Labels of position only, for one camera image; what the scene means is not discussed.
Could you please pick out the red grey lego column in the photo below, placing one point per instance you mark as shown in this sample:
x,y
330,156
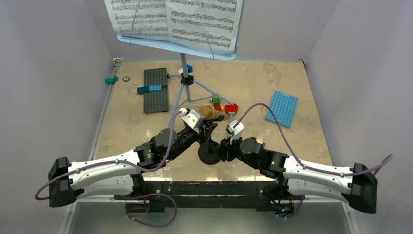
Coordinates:
x,y
231,111

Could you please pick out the black microphone stand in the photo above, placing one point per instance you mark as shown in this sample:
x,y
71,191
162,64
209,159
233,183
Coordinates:
x,y
208,152

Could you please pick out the blue lego bricks strip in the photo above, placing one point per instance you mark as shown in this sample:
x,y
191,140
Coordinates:
x,y
149,88

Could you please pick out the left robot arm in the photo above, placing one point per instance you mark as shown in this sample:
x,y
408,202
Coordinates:
x,y
119,175

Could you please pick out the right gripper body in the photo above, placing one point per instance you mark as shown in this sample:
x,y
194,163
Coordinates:
x,y
233,150

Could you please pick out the left aluminium rail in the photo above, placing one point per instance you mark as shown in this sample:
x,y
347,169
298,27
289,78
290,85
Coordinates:
x,y
69,211

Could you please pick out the light blue lego baseplate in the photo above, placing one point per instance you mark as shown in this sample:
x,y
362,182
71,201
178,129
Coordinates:
x,y
284,107

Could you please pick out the right sheet music page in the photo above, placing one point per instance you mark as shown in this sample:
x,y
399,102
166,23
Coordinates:
x,y
209,26

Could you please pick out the green red lego vehicle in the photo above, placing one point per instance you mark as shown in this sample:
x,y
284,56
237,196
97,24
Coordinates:
x,y
216,103

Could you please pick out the white lego car blue wheels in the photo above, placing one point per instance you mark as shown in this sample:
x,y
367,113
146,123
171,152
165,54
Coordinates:
x,y
260,141

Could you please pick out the light blue music stand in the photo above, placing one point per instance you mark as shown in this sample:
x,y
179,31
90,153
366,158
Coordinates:
x,y
186,79

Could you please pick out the teal plastic clip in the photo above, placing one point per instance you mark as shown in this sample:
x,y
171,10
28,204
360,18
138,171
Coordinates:
x,y
112,80

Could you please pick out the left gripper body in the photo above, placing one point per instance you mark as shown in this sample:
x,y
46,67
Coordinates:
x,y
186,139

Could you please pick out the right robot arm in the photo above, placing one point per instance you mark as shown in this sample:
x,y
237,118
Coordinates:
x,y
355,185

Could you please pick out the dark grey lego baseplate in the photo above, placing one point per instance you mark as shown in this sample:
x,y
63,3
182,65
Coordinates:
x,y
156,98

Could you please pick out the blue white lego brick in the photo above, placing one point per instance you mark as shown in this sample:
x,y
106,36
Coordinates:
x,y
189,69

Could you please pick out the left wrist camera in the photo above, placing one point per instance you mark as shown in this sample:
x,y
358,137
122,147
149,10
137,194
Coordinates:
x,y
192,118

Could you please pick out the gold microphone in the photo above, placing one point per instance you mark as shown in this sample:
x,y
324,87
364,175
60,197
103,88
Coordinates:
x,y
212,114

